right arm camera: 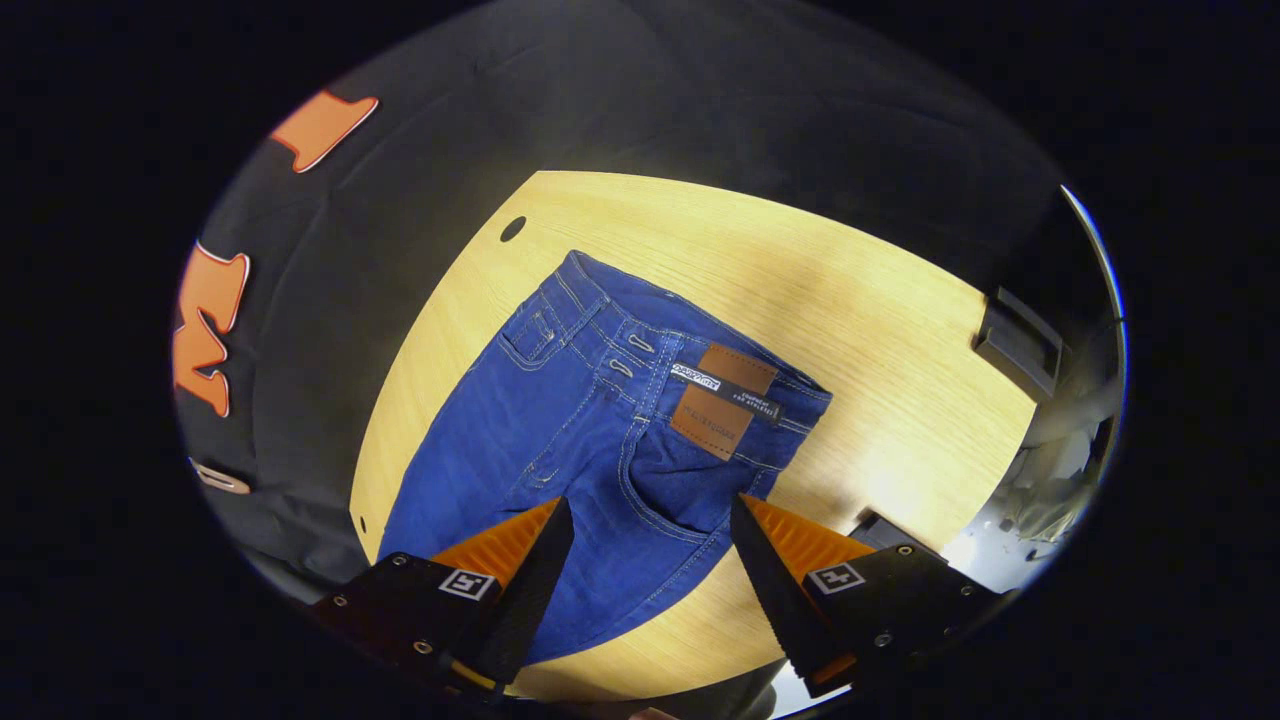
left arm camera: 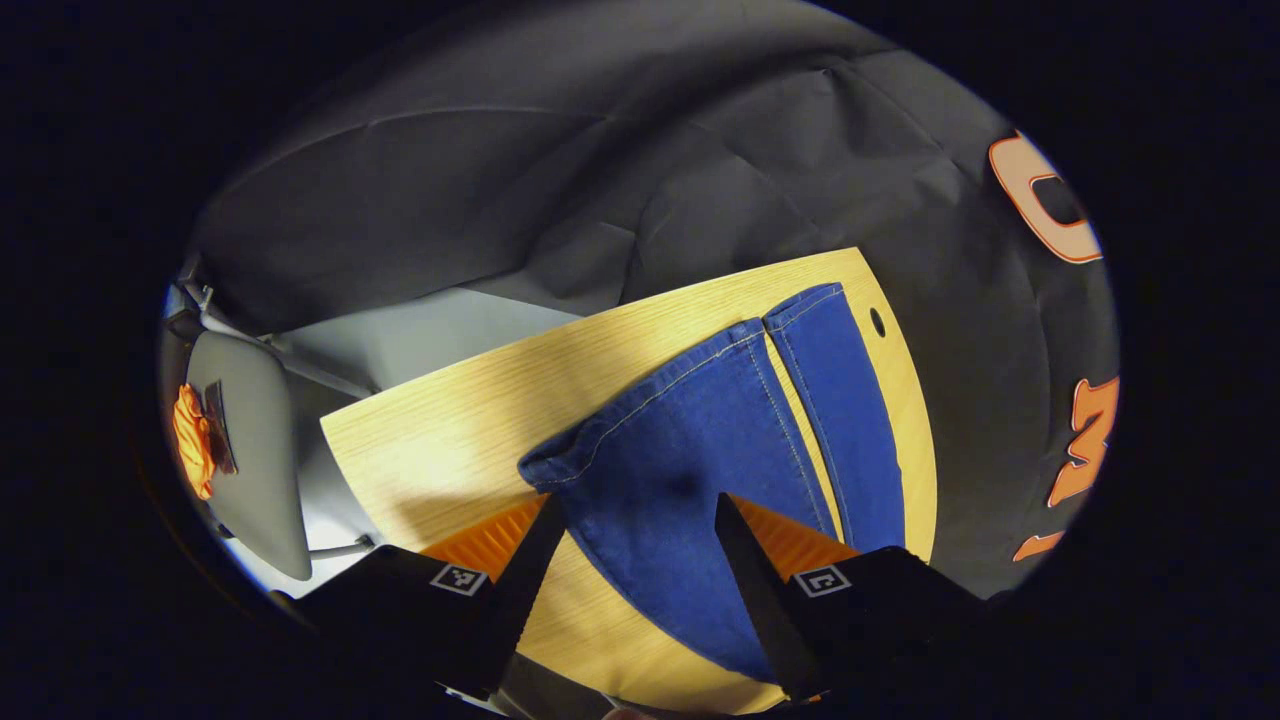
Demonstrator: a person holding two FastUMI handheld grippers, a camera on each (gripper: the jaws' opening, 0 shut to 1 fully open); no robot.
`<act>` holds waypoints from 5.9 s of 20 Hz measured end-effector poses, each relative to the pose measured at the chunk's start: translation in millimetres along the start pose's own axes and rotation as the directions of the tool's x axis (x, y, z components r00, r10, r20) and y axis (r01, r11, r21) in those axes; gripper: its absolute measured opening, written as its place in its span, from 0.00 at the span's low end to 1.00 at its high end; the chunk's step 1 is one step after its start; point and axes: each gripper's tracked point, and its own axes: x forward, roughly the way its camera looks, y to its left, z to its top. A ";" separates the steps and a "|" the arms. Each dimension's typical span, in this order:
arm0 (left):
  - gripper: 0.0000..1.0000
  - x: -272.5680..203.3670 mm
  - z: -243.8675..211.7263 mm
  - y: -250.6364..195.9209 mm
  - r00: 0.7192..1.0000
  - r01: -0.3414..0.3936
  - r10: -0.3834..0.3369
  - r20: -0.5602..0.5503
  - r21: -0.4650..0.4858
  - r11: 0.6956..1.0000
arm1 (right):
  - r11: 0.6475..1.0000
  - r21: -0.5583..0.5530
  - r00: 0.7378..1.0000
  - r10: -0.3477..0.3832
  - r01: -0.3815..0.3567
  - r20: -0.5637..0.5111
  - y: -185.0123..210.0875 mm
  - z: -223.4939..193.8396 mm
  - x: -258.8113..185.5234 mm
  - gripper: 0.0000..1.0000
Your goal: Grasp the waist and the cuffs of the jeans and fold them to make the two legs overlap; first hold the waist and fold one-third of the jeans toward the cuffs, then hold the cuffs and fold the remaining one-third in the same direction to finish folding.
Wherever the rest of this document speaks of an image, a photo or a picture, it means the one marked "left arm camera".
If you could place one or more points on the grey metal frame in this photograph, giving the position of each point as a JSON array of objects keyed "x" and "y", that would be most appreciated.
[{"x": 190, "y": 300}]

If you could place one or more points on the black backdrop cloth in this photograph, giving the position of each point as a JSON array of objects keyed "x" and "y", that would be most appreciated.
[{"x": 500, "y": 170}]

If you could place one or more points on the orange crumpled object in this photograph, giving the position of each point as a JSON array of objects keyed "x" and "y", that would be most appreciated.
[{"x": 192, "y": 445}]

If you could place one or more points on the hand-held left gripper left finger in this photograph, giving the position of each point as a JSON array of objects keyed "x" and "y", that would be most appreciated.
[{"x": 520, "y": 590}]

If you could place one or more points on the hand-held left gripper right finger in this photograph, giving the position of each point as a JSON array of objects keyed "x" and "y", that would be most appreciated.
[{"x": 765, "y": 600}]

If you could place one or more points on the blue jeans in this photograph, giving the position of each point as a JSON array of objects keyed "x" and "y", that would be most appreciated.
[{"x": 680, "y": 440}]

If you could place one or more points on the grey chair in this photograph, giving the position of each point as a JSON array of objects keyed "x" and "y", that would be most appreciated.
[{"x": 260, "y": 450}]

